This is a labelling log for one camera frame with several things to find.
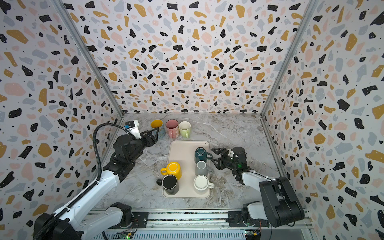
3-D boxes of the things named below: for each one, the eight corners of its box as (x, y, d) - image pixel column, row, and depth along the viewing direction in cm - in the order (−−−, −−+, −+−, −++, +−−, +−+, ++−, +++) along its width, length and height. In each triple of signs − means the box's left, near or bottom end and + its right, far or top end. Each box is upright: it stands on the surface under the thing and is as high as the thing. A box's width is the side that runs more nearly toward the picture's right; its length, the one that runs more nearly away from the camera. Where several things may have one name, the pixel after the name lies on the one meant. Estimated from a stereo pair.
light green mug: (179, 142, 107) (177, 133, 99) (180, 130, 114) (179, 121, 106) (190, 142, 107) (189, 133, 99) (190, 130, 114) (190, 121, 106)
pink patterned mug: (166, 144, 106) (163, 133, 97) (169, 129, 114) (166, 119, 105) (178, 144, 106) (176, 133, 97) (180, 129, 114) (178, 119, 105)
